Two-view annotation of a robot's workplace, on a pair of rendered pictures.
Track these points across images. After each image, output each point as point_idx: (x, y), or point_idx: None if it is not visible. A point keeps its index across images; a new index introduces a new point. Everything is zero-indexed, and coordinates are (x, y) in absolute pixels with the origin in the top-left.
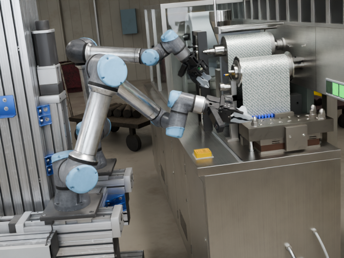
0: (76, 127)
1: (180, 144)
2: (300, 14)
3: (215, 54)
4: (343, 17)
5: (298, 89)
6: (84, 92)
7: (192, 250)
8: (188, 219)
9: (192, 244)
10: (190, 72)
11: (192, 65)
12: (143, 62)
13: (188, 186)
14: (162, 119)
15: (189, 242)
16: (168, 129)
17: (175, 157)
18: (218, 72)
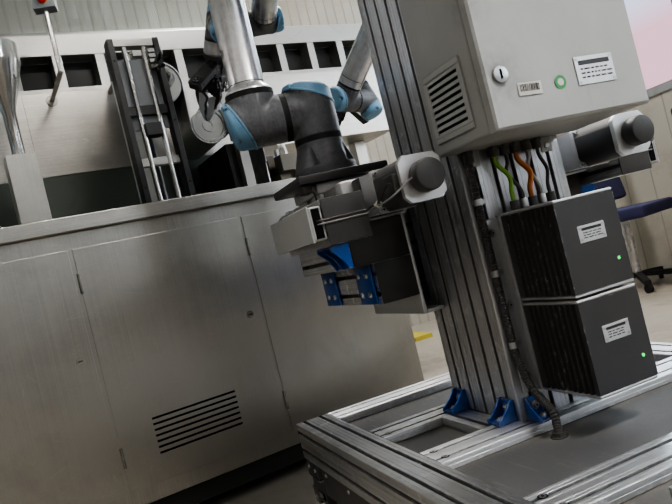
0: (316, 83)
1: (265, 184)
2: (185, 69)
3: (171, 81)
4: (282, 65)
5: (199, 162)
6: (251, 32)
7: (288, 399)
8: (257, 353)
9: (294, 380)
10: (220, 83)
11: (219, 73)
12: (283, 21)
13: (272, 265)
14: (361, 91)
15: (259, 411)
16: (379, 101)
17: (126, 291)
18: (36, 155)
